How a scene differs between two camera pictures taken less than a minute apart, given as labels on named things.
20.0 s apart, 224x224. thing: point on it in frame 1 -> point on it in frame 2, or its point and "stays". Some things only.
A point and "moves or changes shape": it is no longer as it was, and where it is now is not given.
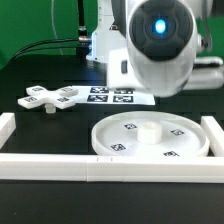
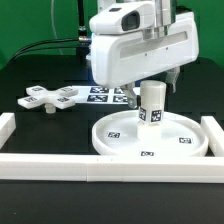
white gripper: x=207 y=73 -> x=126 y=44
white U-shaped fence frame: x=113 y=168 stays
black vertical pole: x=82 y=29 stays
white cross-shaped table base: x=40 y=97 stays
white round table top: x=117 y=135 moves or changes shape
